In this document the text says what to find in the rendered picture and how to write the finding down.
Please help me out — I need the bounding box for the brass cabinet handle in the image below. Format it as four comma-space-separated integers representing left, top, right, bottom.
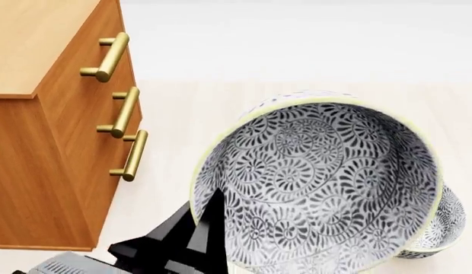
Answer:
109, 129, 149, 183
96, 86, 141, 139
79, 31, 131, 84

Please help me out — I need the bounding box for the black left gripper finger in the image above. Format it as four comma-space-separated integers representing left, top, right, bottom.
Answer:
107, 201, 196, 263
162, 187, 229, 274

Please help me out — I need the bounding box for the black white patterned bowl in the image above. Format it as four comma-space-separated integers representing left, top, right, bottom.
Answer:
394, 183, 467, 260

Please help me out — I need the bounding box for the wooden cabinet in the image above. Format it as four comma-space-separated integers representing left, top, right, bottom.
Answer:
0, 0, 150, 253

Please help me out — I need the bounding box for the black-and-white patterned mug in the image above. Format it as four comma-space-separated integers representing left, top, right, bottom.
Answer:
189, 90, 445, 274

